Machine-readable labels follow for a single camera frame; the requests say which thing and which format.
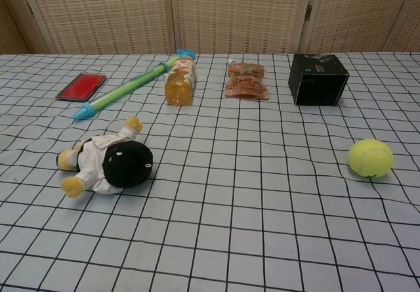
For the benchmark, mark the yellow tennis ball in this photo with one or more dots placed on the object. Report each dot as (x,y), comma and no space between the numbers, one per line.
(370,158)

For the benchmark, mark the small black cardboard box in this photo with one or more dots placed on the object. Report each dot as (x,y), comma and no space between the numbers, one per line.
(318,82)

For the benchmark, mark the amber tea plastic bottle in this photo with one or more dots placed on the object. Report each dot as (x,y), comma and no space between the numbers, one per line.
(180,82)

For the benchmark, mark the orange snack pouch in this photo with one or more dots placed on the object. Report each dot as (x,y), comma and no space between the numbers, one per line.
(246,82)

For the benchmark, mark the blue checked tablecloth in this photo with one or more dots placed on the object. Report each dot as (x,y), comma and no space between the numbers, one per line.
(229,206)

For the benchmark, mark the black-haired plush doll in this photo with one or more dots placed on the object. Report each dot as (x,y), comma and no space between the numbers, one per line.
(128,167)

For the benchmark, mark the green blue water pump toy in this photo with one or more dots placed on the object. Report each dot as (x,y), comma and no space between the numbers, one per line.
(131,83)

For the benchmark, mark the woven folding screen panel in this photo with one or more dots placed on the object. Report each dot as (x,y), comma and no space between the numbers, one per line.
(413,26)
(98,16)
(354,16)
(10,26)
(239,16)

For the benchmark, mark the red black flat case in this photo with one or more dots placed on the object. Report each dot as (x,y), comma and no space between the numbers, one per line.
(80,87)

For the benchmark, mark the metal screen hinge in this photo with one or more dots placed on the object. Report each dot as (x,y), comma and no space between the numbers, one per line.
(308,11)

